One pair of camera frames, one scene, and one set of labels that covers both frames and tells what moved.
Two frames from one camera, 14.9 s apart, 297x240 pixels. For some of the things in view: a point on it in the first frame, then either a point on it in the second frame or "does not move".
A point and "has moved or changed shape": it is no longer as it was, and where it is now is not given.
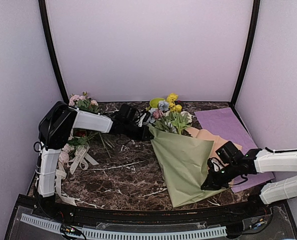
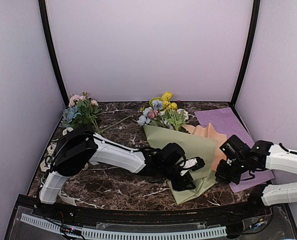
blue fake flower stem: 162,105 → 157,105
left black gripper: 141,136 → 181,186
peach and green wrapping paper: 182,163 has moved or changed shape
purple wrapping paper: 225,123 does not move
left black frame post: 48,35 does not move
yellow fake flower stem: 176,118 has moved or changed shape
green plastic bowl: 154,102 does not move
